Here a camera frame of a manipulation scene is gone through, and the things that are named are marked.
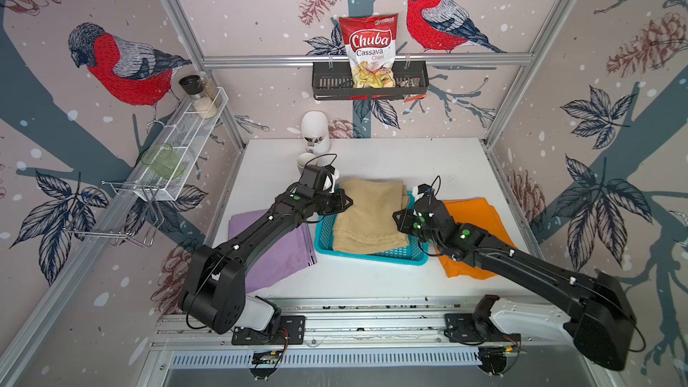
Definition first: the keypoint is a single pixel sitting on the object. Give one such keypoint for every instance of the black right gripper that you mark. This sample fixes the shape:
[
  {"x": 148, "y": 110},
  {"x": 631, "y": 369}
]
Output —
[{"x": 402, "y": 221}]

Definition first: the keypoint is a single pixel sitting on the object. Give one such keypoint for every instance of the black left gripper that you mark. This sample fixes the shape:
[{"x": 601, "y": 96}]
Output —
[{"x": 339, "y": 194}]

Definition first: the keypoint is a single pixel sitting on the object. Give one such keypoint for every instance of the teal plastic basket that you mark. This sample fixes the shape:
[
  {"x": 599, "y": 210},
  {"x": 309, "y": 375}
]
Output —
[{"x": 412, "y": 254}]

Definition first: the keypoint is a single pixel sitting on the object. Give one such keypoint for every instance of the orange pants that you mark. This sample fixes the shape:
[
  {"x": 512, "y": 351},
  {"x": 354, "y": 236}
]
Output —
[{"x": 478, "y": 219}]

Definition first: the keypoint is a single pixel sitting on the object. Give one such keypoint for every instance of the beige pants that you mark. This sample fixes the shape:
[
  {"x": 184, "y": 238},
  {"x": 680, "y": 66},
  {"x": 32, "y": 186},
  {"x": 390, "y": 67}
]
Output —
[{"x": 368, "y": 227}]

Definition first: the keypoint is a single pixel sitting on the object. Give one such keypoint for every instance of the purple pants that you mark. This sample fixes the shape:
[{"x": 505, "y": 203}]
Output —
[{"x": 291, "y": 254}]

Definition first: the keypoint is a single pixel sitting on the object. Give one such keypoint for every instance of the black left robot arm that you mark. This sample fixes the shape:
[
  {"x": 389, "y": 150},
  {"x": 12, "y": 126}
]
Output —
[{"x": 214, "y": 291}]

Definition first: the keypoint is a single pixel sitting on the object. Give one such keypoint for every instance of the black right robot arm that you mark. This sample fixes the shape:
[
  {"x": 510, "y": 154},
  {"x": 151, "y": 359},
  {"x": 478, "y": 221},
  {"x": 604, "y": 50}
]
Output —
[{"x": 602, "y": 322}]

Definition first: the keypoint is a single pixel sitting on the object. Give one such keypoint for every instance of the white ceramic jar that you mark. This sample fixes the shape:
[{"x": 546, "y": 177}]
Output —
[{"x": 315, "y": 132}]

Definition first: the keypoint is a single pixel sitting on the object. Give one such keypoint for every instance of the small glass spice jar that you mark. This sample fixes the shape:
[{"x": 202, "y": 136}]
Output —
[{"x": 211, "y": 89}]

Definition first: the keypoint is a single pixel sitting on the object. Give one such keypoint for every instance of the green glass bowl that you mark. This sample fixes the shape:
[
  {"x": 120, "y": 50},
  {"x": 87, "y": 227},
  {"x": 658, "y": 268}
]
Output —
[{"x": 163, "y": 161}]

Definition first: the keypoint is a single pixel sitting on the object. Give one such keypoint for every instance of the red Chuba chips bag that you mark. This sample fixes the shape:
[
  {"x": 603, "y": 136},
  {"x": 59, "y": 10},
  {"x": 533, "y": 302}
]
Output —
[{"x": 370, "y": 45}]

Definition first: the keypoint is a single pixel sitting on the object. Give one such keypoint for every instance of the black lid spice jar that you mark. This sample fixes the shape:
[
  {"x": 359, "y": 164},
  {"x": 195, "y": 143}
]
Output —
[{"x": 193, "y": 87}]

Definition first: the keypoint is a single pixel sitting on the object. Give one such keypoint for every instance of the black wire wall basket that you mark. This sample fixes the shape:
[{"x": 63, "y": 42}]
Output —
[{"x": 338, "y": 81}]

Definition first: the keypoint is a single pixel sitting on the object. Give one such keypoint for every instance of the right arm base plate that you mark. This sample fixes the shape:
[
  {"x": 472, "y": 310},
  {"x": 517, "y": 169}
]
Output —
[{"x": 471, "y": 330}]

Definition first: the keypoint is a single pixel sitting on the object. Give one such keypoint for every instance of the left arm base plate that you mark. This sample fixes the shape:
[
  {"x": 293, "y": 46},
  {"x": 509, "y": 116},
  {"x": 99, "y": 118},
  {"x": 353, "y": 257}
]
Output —
[{"x": 279, "y": 330}]

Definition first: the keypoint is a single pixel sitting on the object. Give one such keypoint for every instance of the white wire wall shelf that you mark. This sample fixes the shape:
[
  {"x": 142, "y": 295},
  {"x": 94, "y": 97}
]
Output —
[{"x": 188, "y": 135}]

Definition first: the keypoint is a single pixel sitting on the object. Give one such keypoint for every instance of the wire hook rack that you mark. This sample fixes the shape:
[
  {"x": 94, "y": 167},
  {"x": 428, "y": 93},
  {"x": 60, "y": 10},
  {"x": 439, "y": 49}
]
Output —
[{"x": 117, "y": 213}]

